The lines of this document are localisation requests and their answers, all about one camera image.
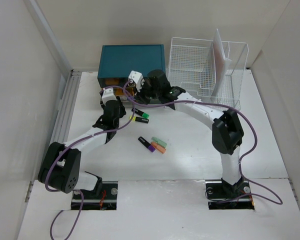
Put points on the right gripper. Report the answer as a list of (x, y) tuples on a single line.
[(140, 94)]

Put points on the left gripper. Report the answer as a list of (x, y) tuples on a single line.
[(121, 112)]

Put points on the teal drawer organizer box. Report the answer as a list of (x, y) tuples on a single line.
[(117, 61)]

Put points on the clear mesh zip pouch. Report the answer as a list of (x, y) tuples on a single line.
[(221, 63)]

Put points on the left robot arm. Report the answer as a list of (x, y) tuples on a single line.
[(60, 168)]

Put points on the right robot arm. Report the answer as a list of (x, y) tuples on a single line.
[(225, 126)]

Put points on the green black highlighter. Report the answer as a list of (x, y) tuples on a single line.
[(140, 113)]

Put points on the yellow black highlighter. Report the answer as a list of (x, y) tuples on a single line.
[(139, 119)]

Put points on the purple black highlighter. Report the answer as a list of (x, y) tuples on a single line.
[(146, 144)]

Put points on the pastel green highlighter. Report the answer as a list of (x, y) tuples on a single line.
[(159, 142)]

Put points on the pastel orange highlighter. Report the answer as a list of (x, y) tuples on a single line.
[(158, 147)]

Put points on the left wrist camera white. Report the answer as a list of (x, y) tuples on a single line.
[(108, 95)]

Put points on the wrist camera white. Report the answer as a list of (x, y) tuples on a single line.
[(136, 78), (108, 95)]

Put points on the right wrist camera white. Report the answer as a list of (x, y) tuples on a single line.
[(136, 78)]

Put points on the white wire desk organizer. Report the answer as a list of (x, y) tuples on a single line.
[(191, 66)]

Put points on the aluminium rail frame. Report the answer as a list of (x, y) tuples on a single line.
[(65, 110)]

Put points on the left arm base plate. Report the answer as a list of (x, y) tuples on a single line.
[(104, 199)]

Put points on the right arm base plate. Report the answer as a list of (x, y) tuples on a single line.
[(222, 196)]

